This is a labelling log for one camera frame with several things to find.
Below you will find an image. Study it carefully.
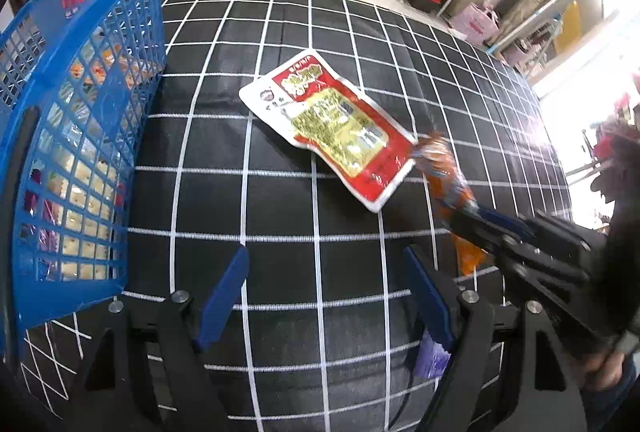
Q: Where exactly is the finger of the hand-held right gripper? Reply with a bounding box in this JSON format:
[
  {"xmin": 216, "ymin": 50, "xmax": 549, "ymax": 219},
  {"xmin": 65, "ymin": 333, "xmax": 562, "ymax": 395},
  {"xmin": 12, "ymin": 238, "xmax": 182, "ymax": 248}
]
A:
[
  {"xmin": 475, "ymin": 206, "xmax": 541, "ymax": 243},
  {"xmin": 447, "ymin": 211, "xmax": 538, "ymax": 269}
]

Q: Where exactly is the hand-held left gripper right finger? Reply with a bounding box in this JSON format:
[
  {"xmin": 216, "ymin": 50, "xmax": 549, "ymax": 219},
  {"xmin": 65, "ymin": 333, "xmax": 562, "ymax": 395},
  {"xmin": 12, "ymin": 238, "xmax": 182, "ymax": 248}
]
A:
[{"xmin": 402, "ymin": 244, "xmax": 589, "ymax": 432}]

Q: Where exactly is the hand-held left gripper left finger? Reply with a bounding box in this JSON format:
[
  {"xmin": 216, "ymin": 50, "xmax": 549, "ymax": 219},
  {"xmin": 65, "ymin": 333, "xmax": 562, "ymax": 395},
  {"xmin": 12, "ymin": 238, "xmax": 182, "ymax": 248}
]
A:
[{"xmin": 82, "ymin": 244, "xmax": 251, "ymax": 432}]

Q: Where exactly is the purple snack packet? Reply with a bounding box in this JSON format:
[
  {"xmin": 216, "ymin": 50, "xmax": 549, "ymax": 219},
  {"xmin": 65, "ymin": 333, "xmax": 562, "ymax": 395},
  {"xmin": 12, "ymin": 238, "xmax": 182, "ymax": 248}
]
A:
[{"xmin": 412, "ymin": 329, "xmax": 452, "ymax": 381}]

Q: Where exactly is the orange printed snack packet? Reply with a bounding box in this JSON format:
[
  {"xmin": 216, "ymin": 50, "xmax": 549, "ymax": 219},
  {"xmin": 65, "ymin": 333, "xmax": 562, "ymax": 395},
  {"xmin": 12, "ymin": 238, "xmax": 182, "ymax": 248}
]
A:
[{"xmin": 412, "ymin": 134, "xmax": 489, "ymax": 276}]

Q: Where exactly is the pale snack packet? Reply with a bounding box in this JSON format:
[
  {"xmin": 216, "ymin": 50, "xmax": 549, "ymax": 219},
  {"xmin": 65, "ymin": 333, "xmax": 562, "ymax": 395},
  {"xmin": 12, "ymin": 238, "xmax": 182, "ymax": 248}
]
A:
[{"xmin": 30, "ymin": 152, "xmax": 127, "ymax": 284}]

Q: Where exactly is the red and white snack pouch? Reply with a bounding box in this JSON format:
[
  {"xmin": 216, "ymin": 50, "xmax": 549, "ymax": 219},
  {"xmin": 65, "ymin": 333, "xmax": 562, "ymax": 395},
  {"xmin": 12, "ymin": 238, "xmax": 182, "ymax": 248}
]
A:
[{"xmin": 238, "ymin": 48, "xmax": 419, "ymax": 214}]

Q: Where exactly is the magenta snack packet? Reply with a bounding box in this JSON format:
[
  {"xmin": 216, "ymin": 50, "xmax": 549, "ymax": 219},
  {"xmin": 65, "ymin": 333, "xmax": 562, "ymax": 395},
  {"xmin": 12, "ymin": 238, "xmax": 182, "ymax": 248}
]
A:
[{"xmin": 26, "ymin": 189, "xmax": 57, "ymax": 259}]

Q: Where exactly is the blue plastic basket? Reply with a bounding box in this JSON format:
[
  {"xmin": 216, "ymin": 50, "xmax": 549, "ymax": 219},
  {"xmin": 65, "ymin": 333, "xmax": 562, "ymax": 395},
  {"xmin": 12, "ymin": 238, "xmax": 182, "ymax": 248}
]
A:
[{"xmin": 0, "ymin": 0, "xmax": 179, "ymax": 345}]

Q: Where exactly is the orange cookie packet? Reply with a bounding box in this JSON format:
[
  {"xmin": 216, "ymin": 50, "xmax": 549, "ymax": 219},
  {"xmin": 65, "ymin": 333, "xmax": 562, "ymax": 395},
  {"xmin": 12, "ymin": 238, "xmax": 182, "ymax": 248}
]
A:
[{"xmin": 65, "ymin": 47, "xmax": 162, "ymax": 89}]

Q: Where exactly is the person's right hand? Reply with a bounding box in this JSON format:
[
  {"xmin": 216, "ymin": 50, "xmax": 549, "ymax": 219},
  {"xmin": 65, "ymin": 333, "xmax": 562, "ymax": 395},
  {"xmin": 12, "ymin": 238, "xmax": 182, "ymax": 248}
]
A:
[{"xmin": 574, "ymin": 341, "xmax": 635, "ymax": 394}]

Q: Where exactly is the black checked tablecloth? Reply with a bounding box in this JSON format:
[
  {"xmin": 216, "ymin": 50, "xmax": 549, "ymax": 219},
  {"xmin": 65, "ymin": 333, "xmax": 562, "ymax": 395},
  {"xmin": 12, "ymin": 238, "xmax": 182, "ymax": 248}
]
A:
[{"xmin": 10, "ymin": 0, "xmax": 573, "ymax": 432}]

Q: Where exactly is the pink gift bag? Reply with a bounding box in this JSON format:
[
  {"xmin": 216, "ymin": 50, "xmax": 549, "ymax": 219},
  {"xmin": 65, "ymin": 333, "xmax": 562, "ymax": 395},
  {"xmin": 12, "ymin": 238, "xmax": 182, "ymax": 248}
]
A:
[{"xmin": 449, "ymin": 2, "xmax": 501, "ymax": 46}]

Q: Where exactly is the yellow board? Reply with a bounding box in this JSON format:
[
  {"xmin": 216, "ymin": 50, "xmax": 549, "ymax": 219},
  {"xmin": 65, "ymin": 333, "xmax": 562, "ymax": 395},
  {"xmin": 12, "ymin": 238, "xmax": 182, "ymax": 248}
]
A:
[{"xmin": 552, "ymin": 1, "xmax": 584, "ymax": 54}]

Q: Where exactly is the blue mop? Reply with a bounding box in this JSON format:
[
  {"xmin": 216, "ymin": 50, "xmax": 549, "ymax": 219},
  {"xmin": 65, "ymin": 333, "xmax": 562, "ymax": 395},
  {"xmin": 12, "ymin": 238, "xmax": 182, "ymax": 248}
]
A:
[{"xmin": 486, "ymin": 0, "xmax": 582, "ymax": 57}]

